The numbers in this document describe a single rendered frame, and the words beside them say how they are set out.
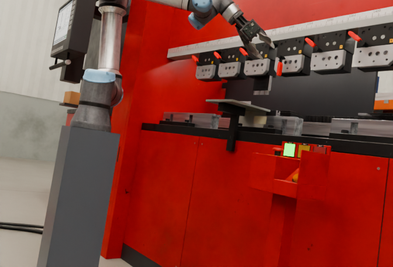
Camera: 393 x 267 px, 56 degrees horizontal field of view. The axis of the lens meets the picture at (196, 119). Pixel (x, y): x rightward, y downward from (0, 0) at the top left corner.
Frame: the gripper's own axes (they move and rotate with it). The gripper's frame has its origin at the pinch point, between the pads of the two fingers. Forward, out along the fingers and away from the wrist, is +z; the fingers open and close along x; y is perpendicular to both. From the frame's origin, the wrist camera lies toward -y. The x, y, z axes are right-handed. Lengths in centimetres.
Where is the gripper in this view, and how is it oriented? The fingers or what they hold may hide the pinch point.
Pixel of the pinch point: (266, 52)
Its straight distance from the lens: 163.3
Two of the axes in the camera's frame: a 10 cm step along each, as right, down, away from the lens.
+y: -0.6, -0.2, -10.0
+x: 7.4, -6.7, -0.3
